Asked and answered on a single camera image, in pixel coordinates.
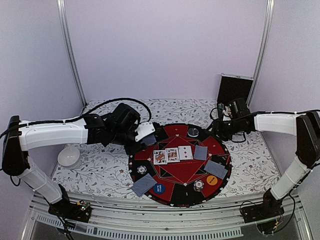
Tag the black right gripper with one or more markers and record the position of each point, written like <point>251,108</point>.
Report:
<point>218,130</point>

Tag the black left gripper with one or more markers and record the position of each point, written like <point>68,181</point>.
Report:
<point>131,151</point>

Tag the blue playing card deck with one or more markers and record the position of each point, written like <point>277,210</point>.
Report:
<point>149,140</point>

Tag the white blue poker chip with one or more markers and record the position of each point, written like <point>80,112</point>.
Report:
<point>142,170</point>

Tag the king of spades card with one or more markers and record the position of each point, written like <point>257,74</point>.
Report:
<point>160,157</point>

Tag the black white dealer button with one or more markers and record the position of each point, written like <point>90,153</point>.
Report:
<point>193,132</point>

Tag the face down community card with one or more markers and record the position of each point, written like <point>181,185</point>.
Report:
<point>200,153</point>

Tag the dealt blue card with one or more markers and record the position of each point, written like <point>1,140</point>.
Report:
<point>209,165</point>
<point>146,183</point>
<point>219,171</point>
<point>136,191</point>

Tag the king of hearts card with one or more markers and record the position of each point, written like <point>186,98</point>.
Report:
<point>173,155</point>

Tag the three of diamonds card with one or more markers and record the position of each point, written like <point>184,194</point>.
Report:
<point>185,152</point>

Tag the blue small blind button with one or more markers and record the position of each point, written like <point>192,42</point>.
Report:
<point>159,188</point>

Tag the orange big blind button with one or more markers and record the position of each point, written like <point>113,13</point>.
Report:
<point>212,180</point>

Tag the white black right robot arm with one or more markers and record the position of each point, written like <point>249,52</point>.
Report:
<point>304,126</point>

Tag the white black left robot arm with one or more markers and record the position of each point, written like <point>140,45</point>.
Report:
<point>123,126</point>

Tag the left poker chip row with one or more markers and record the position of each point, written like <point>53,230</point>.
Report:
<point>220,108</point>

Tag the round red black poker mat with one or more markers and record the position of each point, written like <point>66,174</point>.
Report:
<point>179,177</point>

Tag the white bowl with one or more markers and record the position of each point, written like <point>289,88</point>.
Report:
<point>69,157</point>

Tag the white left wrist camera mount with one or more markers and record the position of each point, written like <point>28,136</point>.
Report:
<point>143,130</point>

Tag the front aluminium rail frame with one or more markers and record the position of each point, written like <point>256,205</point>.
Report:
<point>217,219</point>

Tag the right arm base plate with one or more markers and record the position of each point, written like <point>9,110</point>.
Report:
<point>265,210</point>

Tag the right aluminium frame post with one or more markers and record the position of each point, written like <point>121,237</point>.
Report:
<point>270,5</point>

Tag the aluminium frame post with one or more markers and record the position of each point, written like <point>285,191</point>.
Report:
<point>270,5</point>
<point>62,13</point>

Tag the left aluminium frame post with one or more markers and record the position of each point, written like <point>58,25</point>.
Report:
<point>62,13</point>

